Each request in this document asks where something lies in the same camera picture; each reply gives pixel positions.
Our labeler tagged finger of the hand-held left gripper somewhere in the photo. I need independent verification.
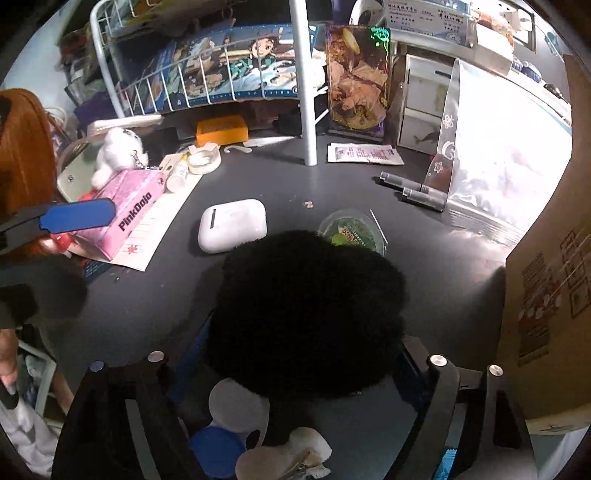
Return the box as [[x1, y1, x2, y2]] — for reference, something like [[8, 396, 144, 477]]
[[0, 198, 117, 253]]

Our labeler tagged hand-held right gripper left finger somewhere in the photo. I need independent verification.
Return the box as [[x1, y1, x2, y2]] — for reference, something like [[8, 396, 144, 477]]
[[51, 318, 213, 480]]

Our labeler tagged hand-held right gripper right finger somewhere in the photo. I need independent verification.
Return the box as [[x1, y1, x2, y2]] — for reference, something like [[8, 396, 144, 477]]
[[397, 333, 536, 480]]

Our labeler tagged black fluffy plush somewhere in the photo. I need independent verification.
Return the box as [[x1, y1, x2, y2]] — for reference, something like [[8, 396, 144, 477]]
[[207, 230, 408, 402]]

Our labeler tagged green jelly cup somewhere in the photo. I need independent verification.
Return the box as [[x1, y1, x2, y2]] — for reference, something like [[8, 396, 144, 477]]
[[318, 209, 387, 257]]

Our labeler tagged person's left hand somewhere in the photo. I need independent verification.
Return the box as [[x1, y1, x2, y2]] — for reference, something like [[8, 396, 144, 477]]
[[0, 329, 22, 398]]

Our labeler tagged beige case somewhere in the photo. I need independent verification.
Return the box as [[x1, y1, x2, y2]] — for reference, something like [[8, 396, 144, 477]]
[[57, 142, 108, 202]]

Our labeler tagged pink box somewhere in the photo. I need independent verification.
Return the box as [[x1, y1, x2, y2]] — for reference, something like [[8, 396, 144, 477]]
[[69, 168, 167, 260]]

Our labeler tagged orange brown bag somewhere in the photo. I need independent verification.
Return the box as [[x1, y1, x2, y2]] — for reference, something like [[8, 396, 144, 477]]
[[0, 89, 58, 217]]

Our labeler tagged blue round lid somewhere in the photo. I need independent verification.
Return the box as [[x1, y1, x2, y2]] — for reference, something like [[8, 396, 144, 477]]
[[191, 425, 246, 479]]

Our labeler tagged grey star print cloth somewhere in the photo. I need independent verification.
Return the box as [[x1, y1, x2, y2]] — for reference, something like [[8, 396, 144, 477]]
[[0, 394, 63, 478]]

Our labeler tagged small white bottle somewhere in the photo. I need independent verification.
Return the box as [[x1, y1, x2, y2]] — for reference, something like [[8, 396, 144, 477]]
[[165, 154, 191, 194]]

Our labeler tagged tape roll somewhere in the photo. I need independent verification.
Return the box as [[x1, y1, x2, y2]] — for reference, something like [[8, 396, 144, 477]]
[[187, 142, 222, 175]]

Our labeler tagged white earbud case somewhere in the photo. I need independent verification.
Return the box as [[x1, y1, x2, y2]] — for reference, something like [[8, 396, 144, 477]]
[[197, 198, 269, 254]]

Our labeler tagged cardboard box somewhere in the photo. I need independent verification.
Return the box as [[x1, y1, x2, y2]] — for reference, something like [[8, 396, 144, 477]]
[[496, 52, 591, 435]]

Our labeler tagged orange box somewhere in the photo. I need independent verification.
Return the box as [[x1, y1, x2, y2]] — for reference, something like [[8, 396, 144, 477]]
[[195, 115, 250, 147]]

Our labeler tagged white plastic strip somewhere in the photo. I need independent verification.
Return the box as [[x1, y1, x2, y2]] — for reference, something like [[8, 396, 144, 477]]
[[242, 136, 297, 149]]

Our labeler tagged grey metal tube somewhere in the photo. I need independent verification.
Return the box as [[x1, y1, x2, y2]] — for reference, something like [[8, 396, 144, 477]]
[[400, 186, 449, 212], [379, 171, 433, 193]]

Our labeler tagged anime poster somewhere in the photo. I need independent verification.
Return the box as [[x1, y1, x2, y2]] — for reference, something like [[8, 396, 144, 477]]
[[111, 23, 320, 114]]

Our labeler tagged clear flower print zip bag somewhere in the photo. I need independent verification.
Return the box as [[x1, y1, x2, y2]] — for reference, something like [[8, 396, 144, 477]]
[[422, 57, 574, 246]]

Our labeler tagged white lamp pole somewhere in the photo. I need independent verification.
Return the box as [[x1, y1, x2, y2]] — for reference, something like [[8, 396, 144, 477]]
[[88, 0, 325, 168]]

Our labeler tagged white printed sachet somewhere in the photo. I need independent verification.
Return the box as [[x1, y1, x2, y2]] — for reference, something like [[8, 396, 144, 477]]
[[327, 142, 405, 166]]

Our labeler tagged small white drawer cabinet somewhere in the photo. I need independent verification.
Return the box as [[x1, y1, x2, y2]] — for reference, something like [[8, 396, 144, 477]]
[[396, 52, 456, 154]]

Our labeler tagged white labelled box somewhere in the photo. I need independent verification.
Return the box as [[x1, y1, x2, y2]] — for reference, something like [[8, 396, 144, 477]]
[[382, 0, 472, 48]]

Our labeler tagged white plush keychain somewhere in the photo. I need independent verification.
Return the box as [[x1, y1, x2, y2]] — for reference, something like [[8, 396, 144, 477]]
[[90, 127, 150, 189]]

